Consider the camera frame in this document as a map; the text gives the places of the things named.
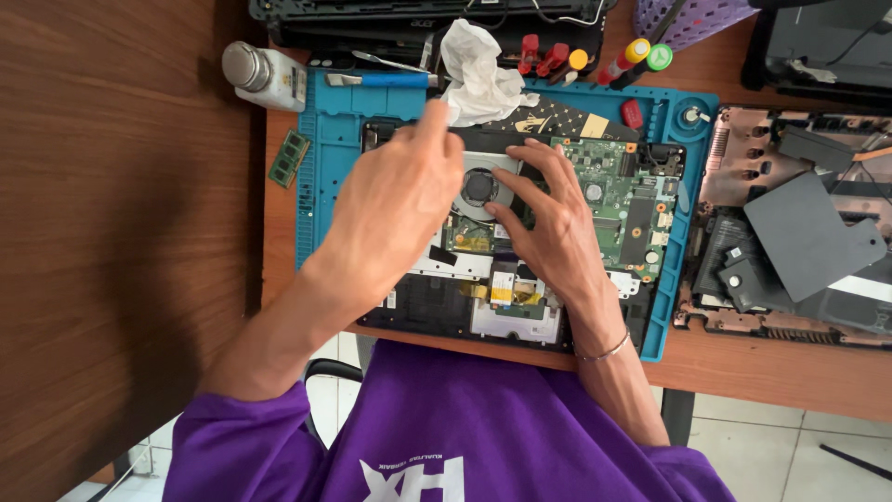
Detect metal tweezers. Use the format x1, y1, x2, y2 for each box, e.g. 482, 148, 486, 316
350, 49, 432, 75

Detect dark brown wooden board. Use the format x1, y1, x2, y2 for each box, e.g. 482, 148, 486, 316
0, 0, 268, 502

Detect person's right hand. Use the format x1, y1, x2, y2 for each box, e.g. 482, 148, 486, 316
484, 138, 617, 304

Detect crumpled white tissue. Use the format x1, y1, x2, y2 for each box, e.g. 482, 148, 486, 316
438, 19, 542, 128

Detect small dark grey cover panel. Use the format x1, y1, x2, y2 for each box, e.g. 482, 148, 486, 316
776, 124, 860, 175

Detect blue silicone repair mat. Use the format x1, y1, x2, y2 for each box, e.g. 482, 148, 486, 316
295, 67, 720, 363

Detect green laptop motherboard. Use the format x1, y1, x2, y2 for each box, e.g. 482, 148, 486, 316
442, 136, 681, 284

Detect black chair armrest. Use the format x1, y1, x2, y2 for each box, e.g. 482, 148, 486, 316
304, 357, 365, 449

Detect large dark grey cover panel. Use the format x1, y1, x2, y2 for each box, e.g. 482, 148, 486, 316
743, 171, 889, 305

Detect black opened laptop chassis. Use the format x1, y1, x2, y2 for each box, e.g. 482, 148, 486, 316
357, 119, 688, 351

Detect white bottle with metal cap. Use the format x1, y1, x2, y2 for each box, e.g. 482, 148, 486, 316
222, 40, 309, 114

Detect thin silver bracelet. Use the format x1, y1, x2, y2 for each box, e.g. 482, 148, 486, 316
574, 325, 632, 363

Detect purple printed t-shirt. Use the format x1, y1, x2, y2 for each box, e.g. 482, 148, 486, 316
162, 339, 737, 502

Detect red screwdriver with yellow cap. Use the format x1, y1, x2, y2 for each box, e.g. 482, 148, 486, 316
596, 38, 652, 87

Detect purple plastic basket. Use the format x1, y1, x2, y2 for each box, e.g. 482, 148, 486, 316
632, 0, 761, 54

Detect yellow-capped screwdriver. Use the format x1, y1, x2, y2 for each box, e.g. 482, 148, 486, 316
551, 48, 590, 86

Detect dark grey laptop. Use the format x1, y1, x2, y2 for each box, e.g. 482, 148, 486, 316
740, 0, 892, 110

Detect black sheet with gold print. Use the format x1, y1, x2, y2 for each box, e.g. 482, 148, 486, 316
481, 93, 642, 145

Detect blue-handled metal pry tool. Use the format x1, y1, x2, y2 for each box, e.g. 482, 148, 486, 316
325, 72, 440, 91

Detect black screwdriver with green cap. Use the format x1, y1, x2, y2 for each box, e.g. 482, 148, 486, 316
611, 43, 674, 92

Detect person's left hand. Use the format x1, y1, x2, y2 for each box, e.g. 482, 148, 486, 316
310, 99, 466, 308

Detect black disassembled laptop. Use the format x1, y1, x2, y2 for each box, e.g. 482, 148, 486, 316
249, 0, 619, 72

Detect green memory module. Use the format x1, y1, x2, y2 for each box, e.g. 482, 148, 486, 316
268, 130, 312, 190

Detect black table leg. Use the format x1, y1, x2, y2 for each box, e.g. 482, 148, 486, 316
660, 388, 697, 448

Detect rose-coloured laptop bottom case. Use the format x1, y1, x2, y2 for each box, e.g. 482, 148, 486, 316
672, 105, 892, 351

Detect round laptop cooling fan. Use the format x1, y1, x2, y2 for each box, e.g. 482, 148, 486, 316
449, 150, 525, 224

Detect red-handled screwdriver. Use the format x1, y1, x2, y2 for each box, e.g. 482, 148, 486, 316
535, 42, 571, 78
518, 33, 541, 76

